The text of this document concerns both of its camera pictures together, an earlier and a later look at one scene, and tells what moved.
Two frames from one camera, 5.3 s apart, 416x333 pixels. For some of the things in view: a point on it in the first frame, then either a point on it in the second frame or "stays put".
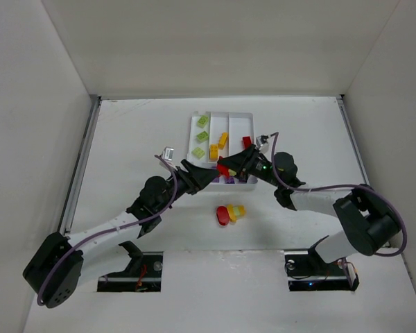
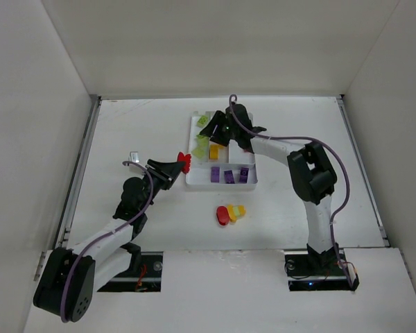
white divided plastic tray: x=213 y=134 stays put
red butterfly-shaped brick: x=222 y=170 -> x=187 y=159
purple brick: x=231 y=180 stays put
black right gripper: x=248 y=161 -> x=224 y=132
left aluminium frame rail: x=81 y=166 stays put
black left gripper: x=189 y=176 -> x=159 y=175
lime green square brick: x=198 y=152 stays put
